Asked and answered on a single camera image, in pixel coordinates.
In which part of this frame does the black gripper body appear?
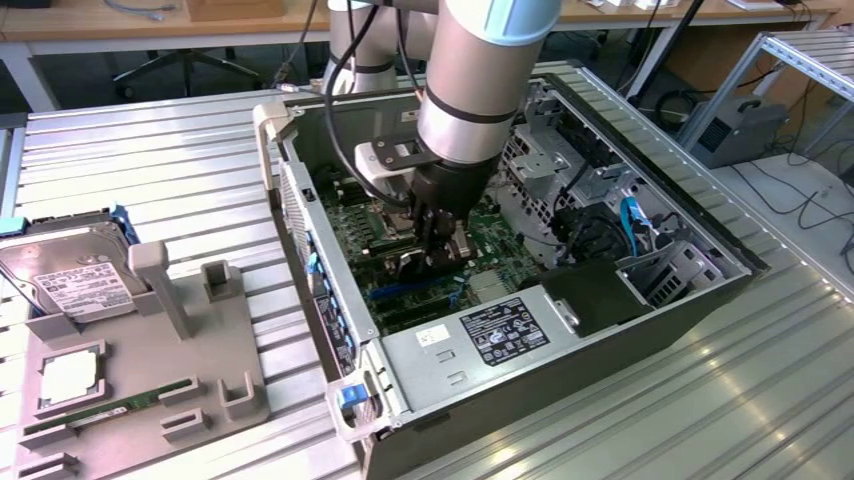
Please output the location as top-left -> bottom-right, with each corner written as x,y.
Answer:
406,160 -> 497,224

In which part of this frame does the green motherboard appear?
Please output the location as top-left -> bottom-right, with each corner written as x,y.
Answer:
319,164 -> 536,336

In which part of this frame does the CPU socket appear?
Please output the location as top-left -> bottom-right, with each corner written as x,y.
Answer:
373,198 -> 419,237

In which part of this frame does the silver metal drive cage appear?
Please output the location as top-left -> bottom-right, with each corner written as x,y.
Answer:
497,82 -> 642,251

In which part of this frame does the black expansion slot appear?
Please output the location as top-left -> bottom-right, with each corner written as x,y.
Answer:
383,294 -> 464,332

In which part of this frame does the black plastic shroud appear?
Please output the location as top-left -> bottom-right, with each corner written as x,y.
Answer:
540,259 -> 660,340

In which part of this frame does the grey power supply unit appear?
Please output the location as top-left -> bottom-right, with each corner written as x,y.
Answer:
379,284 -> 582,414

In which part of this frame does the metal disk bay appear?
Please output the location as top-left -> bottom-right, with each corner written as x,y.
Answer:
617,238 -> 730,307

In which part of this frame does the blue case latch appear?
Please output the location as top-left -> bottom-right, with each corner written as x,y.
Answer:
337,383 -> 371,410

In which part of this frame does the open black PC case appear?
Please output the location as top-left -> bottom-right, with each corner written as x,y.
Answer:
253,72 -> 769,480

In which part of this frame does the black office chair base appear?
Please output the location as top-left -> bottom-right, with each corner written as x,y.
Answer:
110,47 -> 263,100
533,27 -> 610,64

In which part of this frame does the grey controller box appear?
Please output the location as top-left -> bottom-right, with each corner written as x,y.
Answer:
680,97 -> 793,169

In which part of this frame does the brown cardboard box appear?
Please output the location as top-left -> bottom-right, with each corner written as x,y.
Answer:
185,0 -> 286,23

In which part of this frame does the black slanted pole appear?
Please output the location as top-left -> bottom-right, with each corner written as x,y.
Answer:
628,0 -> 706,100

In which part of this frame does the grey parts rack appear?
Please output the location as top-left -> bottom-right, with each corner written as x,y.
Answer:
12,241 -> 273,480

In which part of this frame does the hard disk with blue carrier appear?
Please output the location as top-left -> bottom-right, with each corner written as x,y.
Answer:
0,202 -> 146,325

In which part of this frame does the green RAM stick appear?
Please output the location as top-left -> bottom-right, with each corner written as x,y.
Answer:
23,379 -> 193,436

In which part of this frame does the silver CPU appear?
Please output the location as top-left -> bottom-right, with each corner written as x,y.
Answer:
38,354 -> 101,403

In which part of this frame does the wooden desk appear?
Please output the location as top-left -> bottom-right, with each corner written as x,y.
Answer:
0,0 -> 840,59

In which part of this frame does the black wire bundle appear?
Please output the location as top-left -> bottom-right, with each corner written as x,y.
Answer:
552,206 -> 633,265

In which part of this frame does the blue wire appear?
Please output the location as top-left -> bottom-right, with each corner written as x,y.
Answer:
618,195 -> 646,259

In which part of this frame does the dark robot cable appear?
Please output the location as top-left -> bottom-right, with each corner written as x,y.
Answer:
322,0 -> 419,209

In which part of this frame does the hanging cable with plug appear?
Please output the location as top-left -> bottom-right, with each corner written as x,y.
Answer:
271,0 -> 317,95

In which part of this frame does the black cable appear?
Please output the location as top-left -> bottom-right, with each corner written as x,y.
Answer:
730,152 -> 854,232

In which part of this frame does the light blue network cable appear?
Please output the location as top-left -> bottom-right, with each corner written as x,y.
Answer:
105,0 -> 181,22

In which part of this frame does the aluminium profile frame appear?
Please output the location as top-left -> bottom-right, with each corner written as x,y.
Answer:
680,27 -> 854,142

